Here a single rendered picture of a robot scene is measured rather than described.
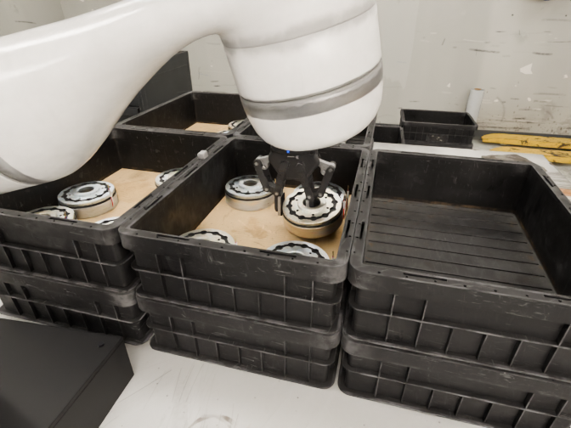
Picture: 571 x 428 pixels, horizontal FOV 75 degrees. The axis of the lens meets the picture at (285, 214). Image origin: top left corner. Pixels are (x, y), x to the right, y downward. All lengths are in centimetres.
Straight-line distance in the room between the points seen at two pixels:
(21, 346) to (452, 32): 375
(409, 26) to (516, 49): 92
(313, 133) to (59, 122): 14
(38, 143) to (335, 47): 18
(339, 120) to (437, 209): 59
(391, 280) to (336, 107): 25
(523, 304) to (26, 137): 44
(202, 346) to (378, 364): 26
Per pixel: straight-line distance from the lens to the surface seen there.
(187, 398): 60
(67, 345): 62
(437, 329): 49
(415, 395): 58
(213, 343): 59
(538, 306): 46
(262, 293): 48
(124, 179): 93
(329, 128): 22
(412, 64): 390
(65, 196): 83
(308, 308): 48
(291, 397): 59
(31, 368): 61
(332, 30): 21
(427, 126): 226
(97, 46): 23
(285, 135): 22
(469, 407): 59
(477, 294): 44
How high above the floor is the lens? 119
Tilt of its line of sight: 30 degrees down
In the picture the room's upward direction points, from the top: straight up
